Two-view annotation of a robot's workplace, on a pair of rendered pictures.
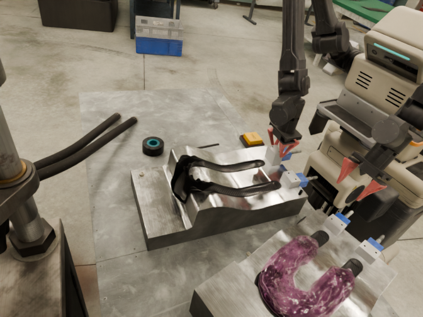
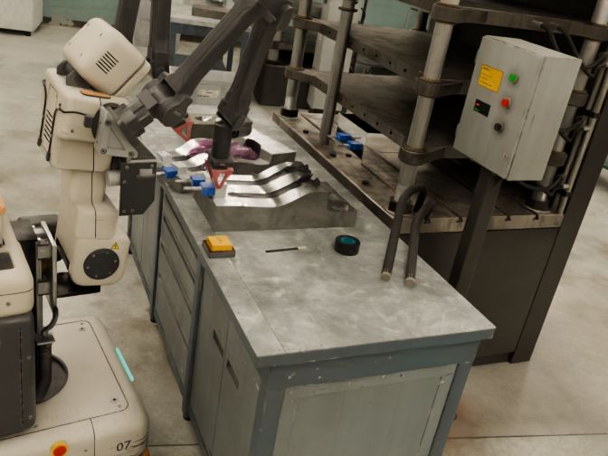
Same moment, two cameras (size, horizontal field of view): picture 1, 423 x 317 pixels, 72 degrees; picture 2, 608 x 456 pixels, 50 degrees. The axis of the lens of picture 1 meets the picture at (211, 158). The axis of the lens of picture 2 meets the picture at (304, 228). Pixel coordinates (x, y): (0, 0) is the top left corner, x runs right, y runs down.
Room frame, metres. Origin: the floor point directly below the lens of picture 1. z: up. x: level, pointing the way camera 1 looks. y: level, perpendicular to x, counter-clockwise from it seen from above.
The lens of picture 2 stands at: (2.70, 0.13, 1.72)
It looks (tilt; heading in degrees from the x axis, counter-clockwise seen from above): 25 degrees down; 182
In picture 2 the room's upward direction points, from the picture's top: 10 degrees clockwise
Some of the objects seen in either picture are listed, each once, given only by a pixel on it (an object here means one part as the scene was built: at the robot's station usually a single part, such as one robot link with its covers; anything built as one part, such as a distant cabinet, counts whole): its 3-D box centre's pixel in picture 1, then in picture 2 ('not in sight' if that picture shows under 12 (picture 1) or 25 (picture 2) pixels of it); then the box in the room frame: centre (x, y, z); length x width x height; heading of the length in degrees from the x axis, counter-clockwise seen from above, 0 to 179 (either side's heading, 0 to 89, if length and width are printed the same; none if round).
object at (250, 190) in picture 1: (227, 175); (272, 179); (0.65, -0.06, 0.92); 0.35 x 0.16 x 0.09; 119
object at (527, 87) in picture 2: not in sight; (468, 249); (0.50, 0.68, 0.74); 0.31 x 0.22 x 1.47; 29
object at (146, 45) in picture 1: (158, 41); not in sight; (3.91, 1.01, 0.11); 0.61 x 0.41 x 0.22; 108
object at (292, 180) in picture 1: (301, 180); (194, 181); (0.73, -0.31, 0.89); 0.13 x 0.05 x 0.05; 118
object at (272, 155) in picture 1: (285, 153); (204, 188); (0.83, -0.25, 0.91); 0.13 x 0.05 x 0.05; 119
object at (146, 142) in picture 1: (153, 146); (346, 245); (0.84, 0.22, 0.82); 0.08 x 0.08 x 0.04
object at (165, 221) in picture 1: (218, 184); (276, 194); (0.65, -0.04, 0.87); 0.50 x 0.26 x 0.14; 119
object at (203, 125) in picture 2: not in sight; (207, 126); (-0.04, -0.44, 0.84); 0.20 x 0.15 x 0.07; 119
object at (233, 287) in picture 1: (304, 285); (222, 158); (0.38, -0.29, 0.86); 0.50 x 0.26 x 0.11; 136
